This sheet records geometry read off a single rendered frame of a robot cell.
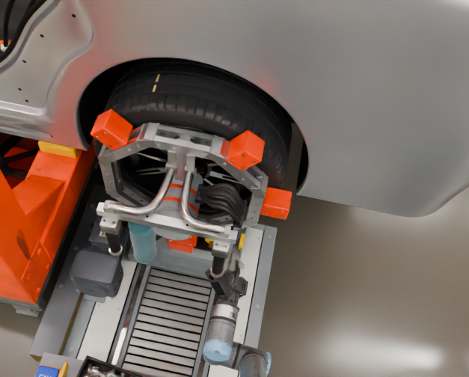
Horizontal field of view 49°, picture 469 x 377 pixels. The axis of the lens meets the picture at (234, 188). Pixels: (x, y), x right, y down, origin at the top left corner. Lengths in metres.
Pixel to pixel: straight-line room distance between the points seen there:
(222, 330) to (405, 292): 1.22
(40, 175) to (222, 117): 0.80
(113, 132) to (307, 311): 1.37
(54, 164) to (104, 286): 0.51
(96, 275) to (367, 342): 1.26
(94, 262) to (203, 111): 0.88
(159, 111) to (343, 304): 1.44
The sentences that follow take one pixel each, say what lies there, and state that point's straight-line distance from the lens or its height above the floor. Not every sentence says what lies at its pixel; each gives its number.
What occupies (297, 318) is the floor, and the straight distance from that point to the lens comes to 2.50.
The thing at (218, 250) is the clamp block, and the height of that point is 0.95.
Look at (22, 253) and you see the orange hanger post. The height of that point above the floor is 0.81.
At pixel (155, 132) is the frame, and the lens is 1.53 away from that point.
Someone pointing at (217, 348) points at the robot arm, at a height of 0.67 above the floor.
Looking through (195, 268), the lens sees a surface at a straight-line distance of 2.35.
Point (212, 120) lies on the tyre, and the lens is 1.51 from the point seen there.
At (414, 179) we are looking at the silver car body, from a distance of 1.76.
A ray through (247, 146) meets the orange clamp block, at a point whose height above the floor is 1.16.
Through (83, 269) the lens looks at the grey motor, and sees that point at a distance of 2.12.
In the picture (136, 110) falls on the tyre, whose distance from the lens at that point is 1.57.
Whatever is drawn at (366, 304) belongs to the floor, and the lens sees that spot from 2.62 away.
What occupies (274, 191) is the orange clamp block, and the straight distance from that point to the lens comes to 1.72.
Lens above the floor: 2.35
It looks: 59 degrees down
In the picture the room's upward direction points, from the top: 10 degrees clockwise
